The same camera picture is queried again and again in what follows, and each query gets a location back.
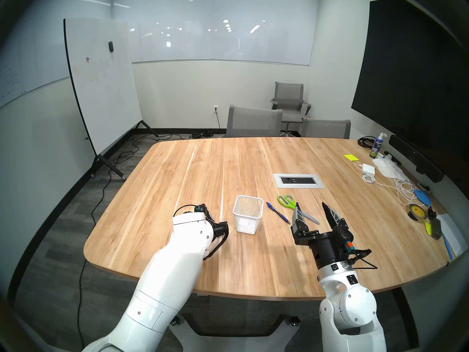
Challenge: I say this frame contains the green handled scissors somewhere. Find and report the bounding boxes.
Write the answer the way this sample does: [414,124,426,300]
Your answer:
[277,194,320,225]

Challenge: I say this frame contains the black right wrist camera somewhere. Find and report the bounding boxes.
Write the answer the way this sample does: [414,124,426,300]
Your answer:
[339,230,356,253]

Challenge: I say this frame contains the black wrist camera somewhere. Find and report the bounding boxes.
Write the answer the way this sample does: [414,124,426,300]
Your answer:
[194,204,215,223]
[339,230,356,253]

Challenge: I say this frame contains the white mesh pen holder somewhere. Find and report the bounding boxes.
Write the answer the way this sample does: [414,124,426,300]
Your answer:
[233,195,264,235]

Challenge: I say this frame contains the long black floor cable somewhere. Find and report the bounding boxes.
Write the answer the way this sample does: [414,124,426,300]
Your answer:
[77,133,184,350]

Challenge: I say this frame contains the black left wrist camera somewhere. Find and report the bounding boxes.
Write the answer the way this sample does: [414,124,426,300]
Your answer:
[194,204,215,223]

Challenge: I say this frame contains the flat blue plastic object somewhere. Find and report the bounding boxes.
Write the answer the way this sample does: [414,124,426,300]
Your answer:
[413,189,433,206]

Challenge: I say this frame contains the thin blue stick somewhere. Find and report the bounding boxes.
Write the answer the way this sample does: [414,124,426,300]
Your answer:
[442,232,455,261]

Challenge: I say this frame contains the large black wall television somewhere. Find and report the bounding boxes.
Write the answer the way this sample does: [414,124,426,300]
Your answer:
[351,0,469,161]

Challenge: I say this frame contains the crumpled white tissue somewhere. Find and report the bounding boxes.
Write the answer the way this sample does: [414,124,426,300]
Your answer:
[373,157,408,180]

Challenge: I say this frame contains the black sleeved left gripper cable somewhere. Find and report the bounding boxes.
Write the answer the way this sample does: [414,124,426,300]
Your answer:
[203,234,228,261]

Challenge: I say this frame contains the silver table power outlet panel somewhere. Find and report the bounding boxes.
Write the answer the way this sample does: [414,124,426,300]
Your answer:
[273,173,325,189]

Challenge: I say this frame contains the white charger cable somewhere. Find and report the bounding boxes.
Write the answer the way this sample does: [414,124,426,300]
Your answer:
[354,164,425,207]

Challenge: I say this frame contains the black and yellow tape roll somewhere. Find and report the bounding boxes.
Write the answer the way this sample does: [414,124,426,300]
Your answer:
[408,203,429,222]

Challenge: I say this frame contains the wide wall glass whiteboard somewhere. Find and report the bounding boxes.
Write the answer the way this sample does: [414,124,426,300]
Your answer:
[110,0,319,66]

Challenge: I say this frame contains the black video sound bar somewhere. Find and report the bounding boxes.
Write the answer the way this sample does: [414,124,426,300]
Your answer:
[388,134,444,183]

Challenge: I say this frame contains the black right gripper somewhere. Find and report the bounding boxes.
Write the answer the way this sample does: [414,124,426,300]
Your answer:
[291,202,351,271]

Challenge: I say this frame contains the gray robot base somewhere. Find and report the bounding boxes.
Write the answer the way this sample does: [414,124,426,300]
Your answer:
[168,313,301,352]

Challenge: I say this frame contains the rolling whiteboard on black stand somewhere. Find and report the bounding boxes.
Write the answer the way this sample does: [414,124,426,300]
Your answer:
[63,18,160,181]

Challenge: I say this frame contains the gray swivel chair with armrests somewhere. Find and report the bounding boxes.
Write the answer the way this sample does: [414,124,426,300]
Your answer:
[270,82,312,135]

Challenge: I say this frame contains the blue ballpoint pen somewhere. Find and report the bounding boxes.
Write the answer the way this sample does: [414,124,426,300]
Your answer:
[266,202,291,224]

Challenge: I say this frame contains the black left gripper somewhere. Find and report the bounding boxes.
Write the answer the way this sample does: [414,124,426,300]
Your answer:
[214,221,230,246]

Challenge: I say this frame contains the yellow and black block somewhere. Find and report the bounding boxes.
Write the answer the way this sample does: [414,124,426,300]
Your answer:
[424,219,443,240]

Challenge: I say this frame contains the wall whiteboard with handwriting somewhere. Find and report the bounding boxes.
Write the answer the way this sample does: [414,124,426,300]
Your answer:
[0,10,72,110]

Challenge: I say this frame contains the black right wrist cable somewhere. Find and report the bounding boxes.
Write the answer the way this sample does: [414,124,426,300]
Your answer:
[346,248,378,270]

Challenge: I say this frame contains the black table leg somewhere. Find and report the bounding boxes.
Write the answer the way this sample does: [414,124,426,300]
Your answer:
[390,287,420,350]

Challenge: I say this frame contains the gray mesh office chair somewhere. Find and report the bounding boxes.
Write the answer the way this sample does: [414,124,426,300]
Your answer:
[226,104,283,138]
[301,118,351,139]

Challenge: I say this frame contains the whiteboard cleaner spray bottle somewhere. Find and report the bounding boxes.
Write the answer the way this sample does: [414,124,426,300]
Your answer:
[369,132,387,158]

